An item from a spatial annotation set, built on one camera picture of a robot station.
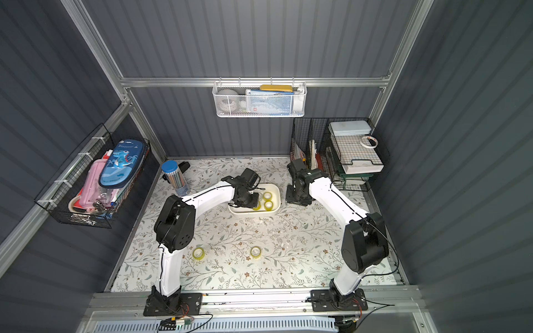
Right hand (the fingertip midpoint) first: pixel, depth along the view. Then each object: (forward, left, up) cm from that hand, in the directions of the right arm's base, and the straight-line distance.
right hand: (297, 198), depth 87 cm
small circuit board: (-43, +46, -15) cm, 65 cm away
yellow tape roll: (-21, +40, -13) cm, 47 cm away
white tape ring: (+25, -34, +7) cm, 43 cm away
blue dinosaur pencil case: (-2, +62, +23) cm, 66 cm away
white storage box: (-3, +22, -7) cm, 23 cm away
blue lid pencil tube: (+10, +55, +6) cm, 56 cm away
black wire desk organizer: (+41, -11, -4) cm, 43 cm away
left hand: (+2, +18, -9) cm, 20 cm away
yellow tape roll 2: (-18, +17, -13) cm, 28 cm away
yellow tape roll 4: (+4, +12, -12) cm, 18 cm away
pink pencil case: (-10, +70, +19) cm, 73 cm away
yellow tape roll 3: (+9, +13, -12) cm, 20 cm away
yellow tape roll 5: (-3, +16, -2) cm, 17 cm away
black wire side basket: (-14, +74, +22) cm, 79 cm away
